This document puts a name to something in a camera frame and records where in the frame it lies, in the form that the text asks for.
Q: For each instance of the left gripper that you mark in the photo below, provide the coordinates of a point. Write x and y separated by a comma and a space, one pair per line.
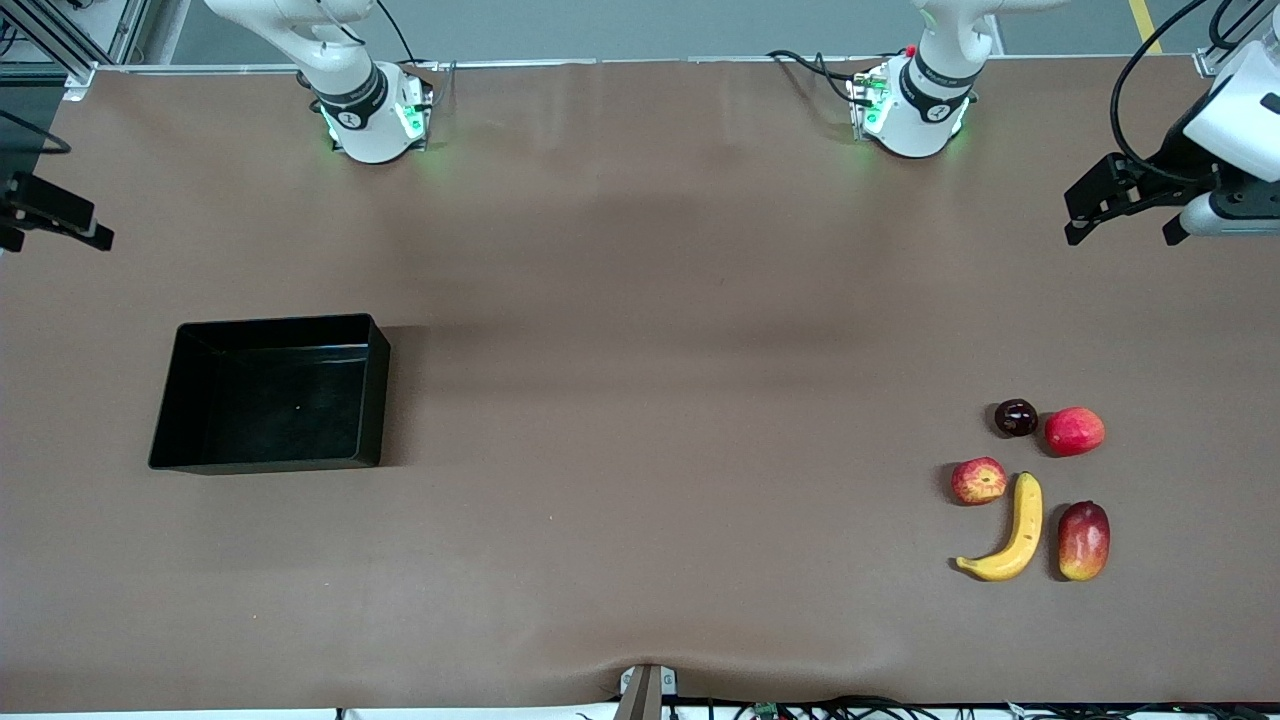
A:
1176, 160

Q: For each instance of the black plastic box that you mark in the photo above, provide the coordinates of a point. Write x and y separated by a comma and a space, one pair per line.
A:
270, 420

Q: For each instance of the small red yellow apple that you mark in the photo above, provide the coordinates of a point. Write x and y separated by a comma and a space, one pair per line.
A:
978, 482

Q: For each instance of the yellow banana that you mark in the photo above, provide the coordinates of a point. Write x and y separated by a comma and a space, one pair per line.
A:
1027, 520

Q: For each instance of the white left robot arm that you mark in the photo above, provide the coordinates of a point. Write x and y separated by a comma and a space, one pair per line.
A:
915, 110

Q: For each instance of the red peach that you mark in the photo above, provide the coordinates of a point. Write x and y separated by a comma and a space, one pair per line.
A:
1075, 432

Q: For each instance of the dark purple plum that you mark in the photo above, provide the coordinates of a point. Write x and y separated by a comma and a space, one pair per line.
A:
1016, 418

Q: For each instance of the red yellow mango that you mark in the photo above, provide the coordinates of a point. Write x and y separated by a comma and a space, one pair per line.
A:
1084, 540

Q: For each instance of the brown table cover mat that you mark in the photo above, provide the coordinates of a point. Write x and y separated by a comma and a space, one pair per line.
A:
600, 550

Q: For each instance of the aluminium frame profile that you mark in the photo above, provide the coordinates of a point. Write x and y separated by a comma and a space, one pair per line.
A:
75, 55
1212, 62

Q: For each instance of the metal clamp bracket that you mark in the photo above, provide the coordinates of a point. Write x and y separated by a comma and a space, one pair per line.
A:
668, 681

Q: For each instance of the brown camera post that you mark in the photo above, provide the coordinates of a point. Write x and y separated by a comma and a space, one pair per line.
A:
640, 700

